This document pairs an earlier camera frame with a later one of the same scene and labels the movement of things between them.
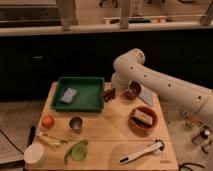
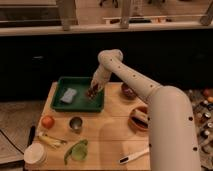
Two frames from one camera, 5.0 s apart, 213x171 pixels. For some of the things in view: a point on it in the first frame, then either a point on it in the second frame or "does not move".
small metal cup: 76,124 does not move
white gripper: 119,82 → 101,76
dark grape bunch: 109,94 → 92,92
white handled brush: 157,147 does not move
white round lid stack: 36,154 does not move
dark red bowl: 133,90 does not move
